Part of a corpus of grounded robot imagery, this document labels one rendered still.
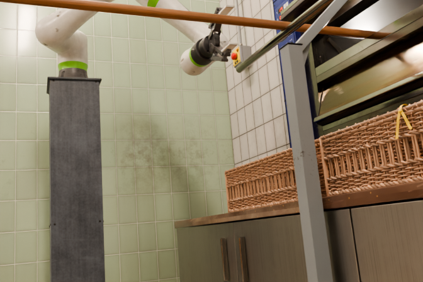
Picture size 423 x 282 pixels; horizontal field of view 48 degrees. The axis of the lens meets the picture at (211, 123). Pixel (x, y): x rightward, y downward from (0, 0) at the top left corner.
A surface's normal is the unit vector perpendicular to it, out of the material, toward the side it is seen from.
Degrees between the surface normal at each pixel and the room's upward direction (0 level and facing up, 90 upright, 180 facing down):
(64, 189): 90
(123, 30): 90
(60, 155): 90
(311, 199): 90
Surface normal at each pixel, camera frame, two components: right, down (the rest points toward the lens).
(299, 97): 0.37, -0.24
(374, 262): -0.92, -0.01
